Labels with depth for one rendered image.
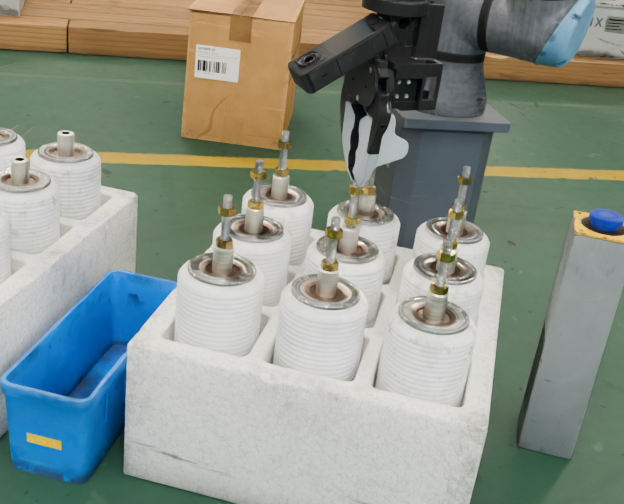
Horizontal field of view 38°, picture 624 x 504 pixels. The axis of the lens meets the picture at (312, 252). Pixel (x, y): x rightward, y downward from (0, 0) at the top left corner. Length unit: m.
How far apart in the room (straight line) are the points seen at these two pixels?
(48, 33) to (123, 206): 1.52
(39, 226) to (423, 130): 0.63
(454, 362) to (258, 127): 1.25
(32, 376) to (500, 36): 0.84
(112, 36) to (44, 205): 1.65
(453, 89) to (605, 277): 0.50
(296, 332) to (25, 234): 0.40
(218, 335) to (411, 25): 0.39
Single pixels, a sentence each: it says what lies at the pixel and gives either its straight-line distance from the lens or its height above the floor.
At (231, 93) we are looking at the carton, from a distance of 2.09.
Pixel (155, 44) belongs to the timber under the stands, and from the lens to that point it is 2.80.
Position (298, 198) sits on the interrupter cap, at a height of 0.25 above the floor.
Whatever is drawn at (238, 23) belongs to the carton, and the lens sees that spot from 2.05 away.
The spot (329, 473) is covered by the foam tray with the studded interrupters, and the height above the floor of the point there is 0.08.
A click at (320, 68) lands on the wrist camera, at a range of 0.94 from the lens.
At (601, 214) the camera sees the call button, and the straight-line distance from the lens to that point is 1.11.
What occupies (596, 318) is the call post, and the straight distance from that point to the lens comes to 1.13.
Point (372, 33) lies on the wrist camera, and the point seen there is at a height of 0.52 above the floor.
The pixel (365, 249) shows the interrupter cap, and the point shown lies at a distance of 1.07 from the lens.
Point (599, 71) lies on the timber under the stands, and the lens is 3.24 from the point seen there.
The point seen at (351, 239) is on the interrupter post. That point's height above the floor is 0.27.
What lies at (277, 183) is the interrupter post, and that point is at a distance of 1.18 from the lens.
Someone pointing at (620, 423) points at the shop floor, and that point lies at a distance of 1.35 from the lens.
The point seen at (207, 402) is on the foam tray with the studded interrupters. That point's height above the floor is 0.13.
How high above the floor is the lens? 0.71
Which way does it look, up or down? 26 degrees down
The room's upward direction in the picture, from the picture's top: 7 degrees clockwise
